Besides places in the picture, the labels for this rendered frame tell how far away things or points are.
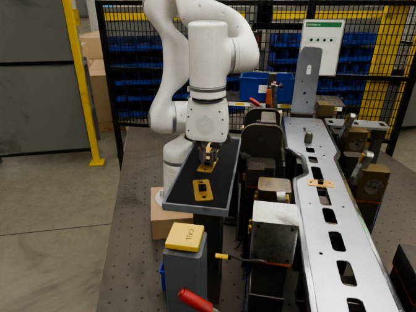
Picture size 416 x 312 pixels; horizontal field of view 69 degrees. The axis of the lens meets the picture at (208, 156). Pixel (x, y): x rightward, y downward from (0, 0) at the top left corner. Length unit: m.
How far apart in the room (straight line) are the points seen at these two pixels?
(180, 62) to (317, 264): 0.74
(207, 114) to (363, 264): 0.50
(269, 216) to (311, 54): 1.11
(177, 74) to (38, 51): 2.26
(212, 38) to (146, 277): 0.81
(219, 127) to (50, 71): 2.64
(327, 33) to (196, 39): 1.36
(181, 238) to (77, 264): 1.75
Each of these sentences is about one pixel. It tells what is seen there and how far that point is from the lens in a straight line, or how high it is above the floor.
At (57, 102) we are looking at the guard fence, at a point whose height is 0.68.
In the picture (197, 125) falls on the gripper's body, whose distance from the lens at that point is 0.72.
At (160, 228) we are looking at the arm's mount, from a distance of 1.22.
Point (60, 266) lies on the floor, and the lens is 2.31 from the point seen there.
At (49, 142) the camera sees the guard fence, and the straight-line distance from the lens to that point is 3.46.
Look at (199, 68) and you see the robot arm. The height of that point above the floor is 1.41.
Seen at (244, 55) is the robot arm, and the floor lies 1.44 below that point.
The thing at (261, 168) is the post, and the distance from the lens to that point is 0.90.
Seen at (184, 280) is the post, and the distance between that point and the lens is 0.60.
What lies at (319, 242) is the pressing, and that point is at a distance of 0.84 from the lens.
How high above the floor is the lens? 1.54
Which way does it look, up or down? 27 degrees down
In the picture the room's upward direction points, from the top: straight up
